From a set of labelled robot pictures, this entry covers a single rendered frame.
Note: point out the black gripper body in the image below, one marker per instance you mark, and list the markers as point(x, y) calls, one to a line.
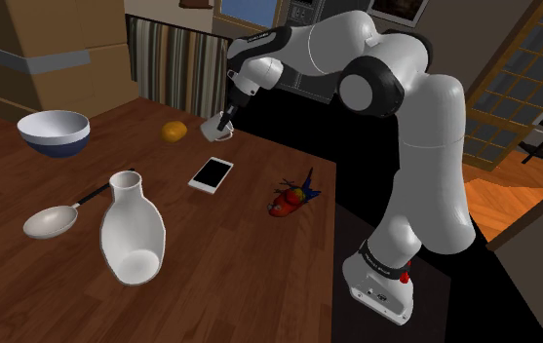
point(239, 100)

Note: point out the white mug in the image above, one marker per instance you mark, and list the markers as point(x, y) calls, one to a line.
point(210, 130)

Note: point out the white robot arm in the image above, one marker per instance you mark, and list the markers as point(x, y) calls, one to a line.
point(432, 156)

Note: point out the striped curtain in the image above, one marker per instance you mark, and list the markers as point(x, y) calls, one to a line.
point(176, 66)

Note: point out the yellow orange fruit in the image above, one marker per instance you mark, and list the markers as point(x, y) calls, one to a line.
point(174, 131)

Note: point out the white smartphone black screen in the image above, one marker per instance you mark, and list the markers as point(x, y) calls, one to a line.
point(210, 173)

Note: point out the red yellow blue parrot toy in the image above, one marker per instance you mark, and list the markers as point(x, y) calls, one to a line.
point(287, 200)

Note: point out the dark kitchen appliance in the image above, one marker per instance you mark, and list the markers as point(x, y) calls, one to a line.
point(306, 12)

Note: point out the tan cabinet with grey band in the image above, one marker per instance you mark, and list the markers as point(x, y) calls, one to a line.
point(76, 66)

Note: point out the white vase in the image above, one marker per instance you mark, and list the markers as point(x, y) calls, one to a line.
point(131, 228)

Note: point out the white bowl with blue base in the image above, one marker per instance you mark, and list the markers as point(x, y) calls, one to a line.
point(57, 142)

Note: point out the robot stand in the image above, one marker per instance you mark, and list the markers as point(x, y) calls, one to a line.
point(385, 327)

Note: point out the wooden lattice door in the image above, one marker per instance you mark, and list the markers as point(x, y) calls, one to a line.
point(513, 85)

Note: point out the window with wooden frame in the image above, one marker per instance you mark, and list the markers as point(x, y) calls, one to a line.
point(247, 12)

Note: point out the white framed wall picture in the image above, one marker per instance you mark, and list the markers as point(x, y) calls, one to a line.
point(397, 9)

